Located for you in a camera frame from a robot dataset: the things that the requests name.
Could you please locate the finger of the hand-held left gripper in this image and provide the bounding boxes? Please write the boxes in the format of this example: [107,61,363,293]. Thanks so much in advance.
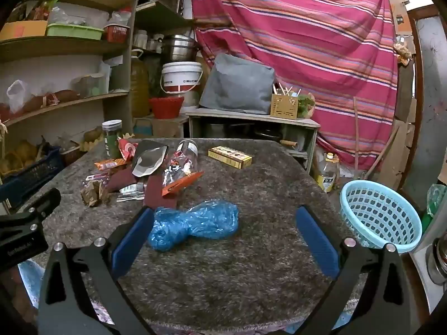
[30,188,62,222]

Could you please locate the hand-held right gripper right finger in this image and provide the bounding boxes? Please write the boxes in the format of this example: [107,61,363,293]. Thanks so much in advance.
[295,205,413,335]

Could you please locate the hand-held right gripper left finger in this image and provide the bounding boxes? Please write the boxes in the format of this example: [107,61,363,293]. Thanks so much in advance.
[38,207,156,335]

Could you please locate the brown paper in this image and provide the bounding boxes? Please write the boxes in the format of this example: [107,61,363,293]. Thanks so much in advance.
[80,181,111,207]

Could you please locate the light blue plastic basket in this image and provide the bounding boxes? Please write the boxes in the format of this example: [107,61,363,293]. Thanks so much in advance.
[339,180,423,253]

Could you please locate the small white packet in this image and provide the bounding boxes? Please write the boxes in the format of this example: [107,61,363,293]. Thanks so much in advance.
[116,183,146,202]

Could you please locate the maroon scouring pad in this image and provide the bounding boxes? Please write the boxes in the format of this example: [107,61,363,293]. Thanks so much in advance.
[106,171,175,210]

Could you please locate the blue plastic bag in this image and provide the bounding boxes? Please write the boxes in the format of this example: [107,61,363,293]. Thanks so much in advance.
[147,199,240,252]

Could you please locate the orange snack bag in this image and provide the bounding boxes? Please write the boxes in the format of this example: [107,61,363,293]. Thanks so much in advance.
[161,171,205,197]

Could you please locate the grey white snack packet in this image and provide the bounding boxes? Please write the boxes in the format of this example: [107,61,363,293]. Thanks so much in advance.
[132,140,169,179]

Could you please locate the red white snack packet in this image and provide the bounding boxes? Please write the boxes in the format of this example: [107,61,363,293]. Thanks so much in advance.
[118,138,141,163]

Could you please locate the dark blue plastic crate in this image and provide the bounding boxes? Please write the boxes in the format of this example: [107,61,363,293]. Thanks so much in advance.
[0,145,65,200]

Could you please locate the small brown basket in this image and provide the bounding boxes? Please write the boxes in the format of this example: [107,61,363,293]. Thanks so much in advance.
[59,140,83,165]

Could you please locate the pile of potatoes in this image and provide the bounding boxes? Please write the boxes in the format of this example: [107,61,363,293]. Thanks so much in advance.
[0,140,39,175]

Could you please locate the purple bead blister pack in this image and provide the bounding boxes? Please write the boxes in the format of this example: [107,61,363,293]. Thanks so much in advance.
[84,172,113,185]

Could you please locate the yellow label oil bottle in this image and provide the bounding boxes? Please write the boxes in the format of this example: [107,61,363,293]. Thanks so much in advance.
[314,152,340,193]

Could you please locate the yellow egg tray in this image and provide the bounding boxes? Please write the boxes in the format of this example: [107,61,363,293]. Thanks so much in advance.
[82,131,135,151]

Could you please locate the green label tea jar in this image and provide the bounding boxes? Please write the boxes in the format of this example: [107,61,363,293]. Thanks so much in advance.
[101,119,123,159]

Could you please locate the sweet potato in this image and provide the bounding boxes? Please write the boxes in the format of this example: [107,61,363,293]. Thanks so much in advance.
[51,90,82,103]
[22,95,47,112]

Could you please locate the white plastic bag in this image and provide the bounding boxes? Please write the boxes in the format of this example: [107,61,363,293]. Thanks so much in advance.
[7,80,29,113]

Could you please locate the black wok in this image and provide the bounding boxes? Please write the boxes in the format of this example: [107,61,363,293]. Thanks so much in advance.
[253,129,284,143]

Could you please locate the brown cardboard box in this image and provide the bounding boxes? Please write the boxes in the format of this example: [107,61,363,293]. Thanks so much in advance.
[134,115,189,139]

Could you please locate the yellow cardboard box with print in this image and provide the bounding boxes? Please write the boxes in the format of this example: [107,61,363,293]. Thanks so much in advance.
[208,145,253,169]

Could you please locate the clear plastic container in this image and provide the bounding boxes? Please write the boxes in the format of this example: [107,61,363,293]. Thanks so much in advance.
[72,73,110,98]

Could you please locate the green red decoration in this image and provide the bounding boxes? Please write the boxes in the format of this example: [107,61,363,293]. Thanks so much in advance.
[297,92,317,118]

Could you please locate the low wooden cabinet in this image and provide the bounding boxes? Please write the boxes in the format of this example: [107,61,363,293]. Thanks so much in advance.
[185,108,321,176]

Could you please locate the bamboo chopstick holder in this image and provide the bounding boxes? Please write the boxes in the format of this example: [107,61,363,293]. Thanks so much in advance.
[270,94,299,119]

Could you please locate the large yellow oil jug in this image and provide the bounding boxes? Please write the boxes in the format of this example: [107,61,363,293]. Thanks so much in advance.
[130,49,150,118]

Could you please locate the white plastic tub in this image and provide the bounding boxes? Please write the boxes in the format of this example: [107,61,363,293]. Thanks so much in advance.
[182,91,202,109]

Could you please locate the bundle of wooden chopsticks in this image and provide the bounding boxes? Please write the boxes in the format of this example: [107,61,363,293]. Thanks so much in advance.
[272,82,300,96]

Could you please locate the wooden shelf unit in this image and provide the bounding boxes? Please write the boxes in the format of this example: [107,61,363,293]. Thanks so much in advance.
[0,0,140,185]

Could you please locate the white plastic bucket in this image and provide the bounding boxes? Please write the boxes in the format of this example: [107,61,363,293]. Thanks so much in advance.
[160,62,203,95]

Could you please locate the grey cushion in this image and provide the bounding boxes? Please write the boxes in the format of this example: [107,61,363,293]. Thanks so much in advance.
[199,53,276,115]

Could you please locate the green plastic tray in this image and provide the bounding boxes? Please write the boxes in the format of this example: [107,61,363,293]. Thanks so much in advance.
[46,23,104,40]

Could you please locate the plain yellow cardboard box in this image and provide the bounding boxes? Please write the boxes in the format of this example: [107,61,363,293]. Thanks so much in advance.
[0,20,48,41]

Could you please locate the small red plastic basket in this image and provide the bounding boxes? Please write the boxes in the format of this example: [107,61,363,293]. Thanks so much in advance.
[104,24,129,44]

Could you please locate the red green snack bags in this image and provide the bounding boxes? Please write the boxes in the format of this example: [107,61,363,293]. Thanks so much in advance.
[25,0,61,21]

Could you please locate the steel steamer pot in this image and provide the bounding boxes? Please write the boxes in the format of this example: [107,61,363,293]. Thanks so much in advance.
[161,35,198,63]

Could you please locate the dark shelf unit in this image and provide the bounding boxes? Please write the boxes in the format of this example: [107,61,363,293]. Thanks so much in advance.
[134,0,196,56]

